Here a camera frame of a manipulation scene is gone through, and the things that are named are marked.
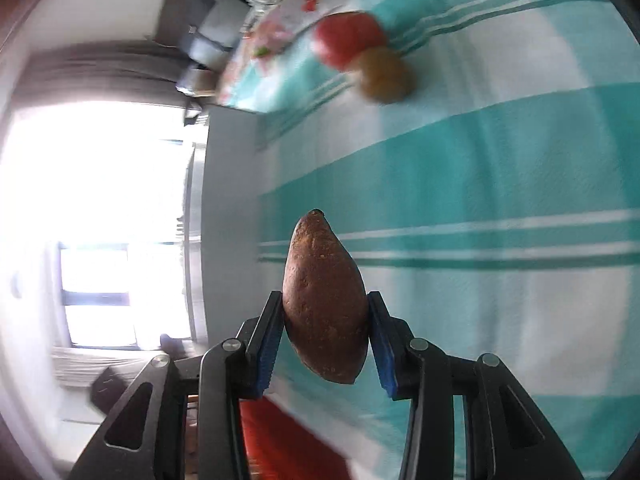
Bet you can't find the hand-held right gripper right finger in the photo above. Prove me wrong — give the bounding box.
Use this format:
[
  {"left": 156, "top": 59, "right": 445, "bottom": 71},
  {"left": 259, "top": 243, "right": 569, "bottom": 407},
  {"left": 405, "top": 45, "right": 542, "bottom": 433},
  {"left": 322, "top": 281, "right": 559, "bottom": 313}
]
[{"left": 367, "top": 290, "right": 586, "bottom": 480}]

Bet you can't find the grey curtain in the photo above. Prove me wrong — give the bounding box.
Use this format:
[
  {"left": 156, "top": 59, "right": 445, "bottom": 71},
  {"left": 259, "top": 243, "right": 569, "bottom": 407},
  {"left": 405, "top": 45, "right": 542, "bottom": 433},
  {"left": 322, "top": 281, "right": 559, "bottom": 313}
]
[{"left": 25, "top": 40, "right": 191, "bottom": 111}]

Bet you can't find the red apple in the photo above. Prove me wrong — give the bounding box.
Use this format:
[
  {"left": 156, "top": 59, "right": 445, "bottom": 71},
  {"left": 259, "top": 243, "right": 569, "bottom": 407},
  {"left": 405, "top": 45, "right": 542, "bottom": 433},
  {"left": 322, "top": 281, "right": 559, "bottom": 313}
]
[{"left": 312, "top": 11, "right": 388, "bottom": 72}]

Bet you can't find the brown sweet potato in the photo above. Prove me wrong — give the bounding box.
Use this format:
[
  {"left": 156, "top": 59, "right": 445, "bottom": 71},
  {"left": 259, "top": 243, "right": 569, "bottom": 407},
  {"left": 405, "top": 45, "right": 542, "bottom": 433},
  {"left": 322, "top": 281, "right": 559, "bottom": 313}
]
[{"left": 282, "top": 209, "right": 371, "bottom": 386}]

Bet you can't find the brown kiwi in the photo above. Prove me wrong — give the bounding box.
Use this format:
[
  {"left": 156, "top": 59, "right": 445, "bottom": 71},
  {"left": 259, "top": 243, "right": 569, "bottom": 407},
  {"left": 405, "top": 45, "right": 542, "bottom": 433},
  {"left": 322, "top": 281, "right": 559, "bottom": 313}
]
[{"left": 356, "top": 46, "right": 416, "bottom": 106}]

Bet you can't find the grey board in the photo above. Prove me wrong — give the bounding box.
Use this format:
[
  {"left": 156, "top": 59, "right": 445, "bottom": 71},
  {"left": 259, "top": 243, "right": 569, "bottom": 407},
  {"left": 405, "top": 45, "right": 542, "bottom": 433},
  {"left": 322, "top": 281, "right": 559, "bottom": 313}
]
[{"left": 182, "top": 102, "right": 266, "bottom": 356}]

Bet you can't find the window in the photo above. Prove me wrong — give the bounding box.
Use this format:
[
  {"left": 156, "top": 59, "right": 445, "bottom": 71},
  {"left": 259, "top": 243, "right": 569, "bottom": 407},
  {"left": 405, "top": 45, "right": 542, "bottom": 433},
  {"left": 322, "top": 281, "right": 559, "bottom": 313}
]
[{"left": 60, "top": 240, "right": 196, "bottom": 351}]

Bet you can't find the teal checked cloth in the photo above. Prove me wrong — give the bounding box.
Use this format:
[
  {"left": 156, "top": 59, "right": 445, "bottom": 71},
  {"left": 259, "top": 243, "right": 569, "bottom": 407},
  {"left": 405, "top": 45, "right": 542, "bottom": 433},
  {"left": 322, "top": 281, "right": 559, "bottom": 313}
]
[{"left": 215, "top": 0, "right": 640, "bottom": 480}]

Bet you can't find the red cloth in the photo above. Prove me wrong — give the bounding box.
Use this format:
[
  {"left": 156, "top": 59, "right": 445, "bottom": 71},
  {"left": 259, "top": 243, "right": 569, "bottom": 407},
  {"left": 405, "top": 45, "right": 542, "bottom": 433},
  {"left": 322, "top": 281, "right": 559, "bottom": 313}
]
[{"left": 240, "top": 392, "right": 351, "bottom": 480}]

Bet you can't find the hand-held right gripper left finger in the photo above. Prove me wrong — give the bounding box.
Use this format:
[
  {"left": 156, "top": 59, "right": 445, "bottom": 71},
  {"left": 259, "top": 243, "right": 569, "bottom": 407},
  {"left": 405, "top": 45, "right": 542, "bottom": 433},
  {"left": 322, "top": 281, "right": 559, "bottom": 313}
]
[{"left": 67, "top": 290, "right": 287, "bottom": 480}]

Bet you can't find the grey white pillow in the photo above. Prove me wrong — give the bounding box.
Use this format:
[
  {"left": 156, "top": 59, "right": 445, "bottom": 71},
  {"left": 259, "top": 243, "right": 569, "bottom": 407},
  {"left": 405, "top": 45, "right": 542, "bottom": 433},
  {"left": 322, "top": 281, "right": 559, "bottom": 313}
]
[
  {"left": 176, "top": 35, "right": 226, "bottom": 96},
  {"left": 192, "top": 0, "right": 251, "bottom": 51}
]

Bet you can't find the brown bed headboard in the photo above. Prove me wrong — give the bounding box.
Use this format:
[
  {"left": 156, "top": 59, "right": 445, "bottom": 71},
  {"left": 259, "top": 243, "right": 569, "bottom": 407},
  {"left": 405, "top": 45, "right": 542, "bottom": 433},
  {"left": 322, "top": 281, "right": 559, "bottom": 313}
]
[{"left": 155, "top": 0, "right": 201, "bottom": 46}]

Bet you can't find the white printed packet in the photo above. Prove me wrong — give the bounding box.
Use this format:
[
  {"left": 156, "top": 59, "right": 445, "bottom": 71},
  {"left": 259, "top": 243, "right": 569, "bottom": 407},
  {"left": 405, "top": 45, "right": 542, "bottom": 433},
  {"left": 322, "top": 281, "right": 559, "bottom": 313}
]
[{"left": 277, "top": 0, "right": 351, "bottom": 41}]

